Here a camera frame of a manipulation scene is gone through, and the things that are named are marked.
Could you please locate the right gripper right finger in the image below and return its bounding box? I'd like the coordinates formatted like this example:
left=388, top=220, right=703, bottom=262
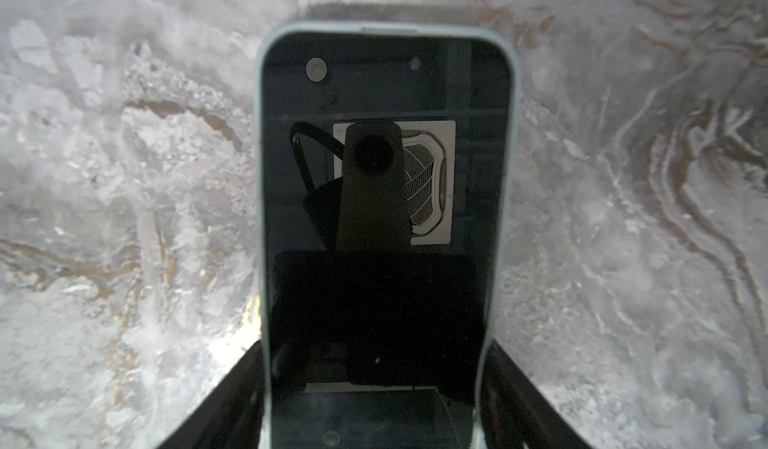
left=481, top=341, right=590, bottom=449

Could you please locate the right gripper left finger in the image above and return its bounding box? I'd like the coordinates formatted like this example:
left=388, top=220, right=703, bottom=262
left=160, top=342, right=264, bottom=448

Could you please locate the phone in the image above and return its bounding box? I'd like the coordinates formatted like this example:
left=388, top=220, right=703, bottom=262
left=255, top=21, right=519, bottom=448

